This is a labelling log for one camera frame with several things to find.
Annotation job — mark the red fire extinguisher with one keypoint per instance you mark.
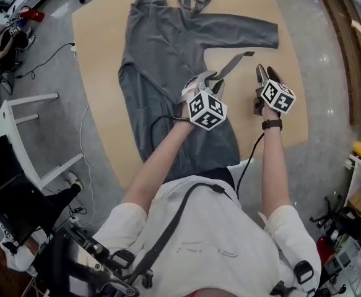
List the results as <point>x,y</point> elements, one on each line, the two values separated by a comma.
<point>33,14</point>

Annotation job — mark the white shelf rack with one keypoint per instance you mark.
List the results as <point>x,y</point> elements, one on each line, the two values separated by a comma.
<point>359,252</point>

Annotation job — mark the person's white shirt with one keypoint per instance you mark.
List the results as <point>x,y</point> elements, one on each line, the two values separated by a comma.
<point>214,243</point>

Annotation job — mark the white desk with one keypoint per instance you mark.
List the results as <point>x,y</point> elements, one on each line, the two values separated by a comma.
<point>5,119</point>

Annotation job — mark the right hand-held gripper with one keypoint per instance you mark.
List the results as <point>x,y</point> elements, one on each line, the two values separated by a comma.
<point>277,97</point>

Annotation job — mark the grey shirt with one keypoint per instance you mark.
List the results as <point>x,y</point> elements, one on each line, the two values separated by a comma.
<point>161,57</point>

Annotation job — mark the white power strip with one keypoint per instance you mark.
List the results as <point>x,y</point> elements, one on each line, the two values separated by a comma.
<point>73,46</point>

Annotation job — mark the curved wooden bench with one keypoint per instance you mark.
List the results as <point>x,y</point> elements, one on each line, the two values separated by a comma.
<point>347,48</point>

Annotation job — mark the black equipment rig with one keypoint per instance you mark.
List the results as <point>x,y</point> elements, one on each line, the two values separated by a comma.
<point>75,261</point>

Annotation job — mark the black chair base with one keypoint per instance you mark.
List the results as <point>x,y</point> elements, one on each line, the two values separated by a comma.
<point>347,221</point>

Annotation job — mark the taupe fabric belt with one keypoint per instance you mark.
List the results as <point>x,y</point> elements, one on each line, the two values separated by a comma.
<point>233,62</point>

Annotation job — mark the person's right forearm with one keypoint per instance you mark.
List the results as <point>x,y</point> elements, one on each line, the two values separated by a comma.
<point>276,172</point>

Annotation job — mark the black monitor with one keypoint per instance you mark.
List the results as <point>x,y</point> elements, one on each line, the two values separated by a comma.
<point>22,212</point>
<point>0,162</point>

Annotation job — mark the dark wristwatch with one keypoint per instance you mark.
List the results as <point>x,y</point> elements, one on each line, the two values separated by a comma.
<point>272,124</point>

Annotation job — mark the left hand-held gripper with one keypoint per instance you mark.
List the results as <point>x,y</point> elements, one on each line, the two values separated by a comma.
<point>206,110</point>

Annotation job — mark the cardboard box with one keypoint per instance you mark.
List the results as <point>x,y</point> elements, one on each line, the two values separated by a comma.
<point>359,201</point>

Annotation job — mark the person's black trousers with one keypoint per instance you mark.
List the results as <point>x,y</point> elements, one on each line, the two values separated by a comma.
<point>217,176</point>

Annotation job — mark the person's left forearm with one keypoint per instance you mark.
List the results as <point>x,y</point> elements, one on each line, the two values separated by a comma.
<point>155,169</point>

